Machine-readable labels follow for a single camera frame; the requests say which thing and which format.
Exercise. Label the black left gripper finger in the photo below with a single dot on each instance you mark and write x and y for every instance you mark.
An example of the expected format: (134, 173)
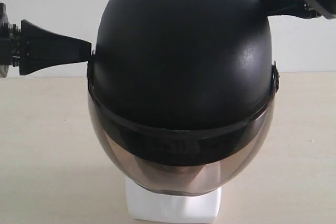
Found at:
(41, 49)

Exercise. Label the black helmet with tinted visor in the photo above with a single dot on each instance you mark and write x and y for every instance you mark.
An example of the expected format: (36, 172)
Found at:
(182, 92)

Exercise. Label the white mannequin head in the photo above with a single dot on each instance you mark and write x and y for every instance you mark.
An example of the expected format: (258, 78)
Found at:
(173, 197)

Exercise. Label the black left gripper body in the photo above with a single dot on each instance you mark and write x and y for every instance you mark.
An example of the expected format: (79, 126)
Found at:
(10, 35)

